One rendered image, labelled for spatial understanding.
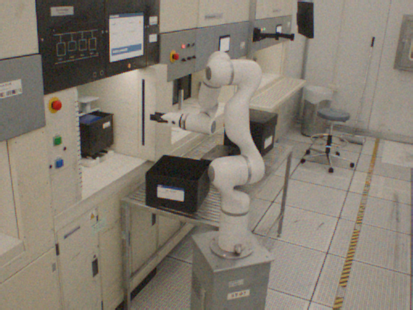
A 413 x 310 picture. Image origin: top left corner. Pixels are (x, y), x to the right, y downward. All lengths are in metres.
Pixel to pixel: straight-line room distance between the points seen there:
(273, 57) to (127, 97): 2.95
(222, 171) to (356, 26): 4.64
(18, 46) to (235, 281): 1.23
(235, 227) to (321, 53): 4.61
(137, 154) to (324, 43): 4.12
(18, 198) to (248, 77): 0.99
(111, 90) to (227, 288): 1.27
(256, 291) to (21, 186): 1.06
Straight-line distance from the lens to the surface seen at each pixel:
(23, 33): 1.66
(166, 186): 2.15
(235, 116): 1.68
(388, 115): 6.24
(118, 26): 2.09
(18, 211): 1.80
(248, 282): 1.91
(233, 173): 1.69
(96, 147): 2.41
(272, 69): 5.17
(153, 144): 2.43
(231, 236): 1.83
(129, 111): 2.47
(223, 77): 1.66
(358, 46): 6.12
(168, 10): 2.51
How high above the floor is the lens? 1.82
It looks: 21 degrees down
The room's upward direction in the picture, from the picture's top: 3 degrees clockwise
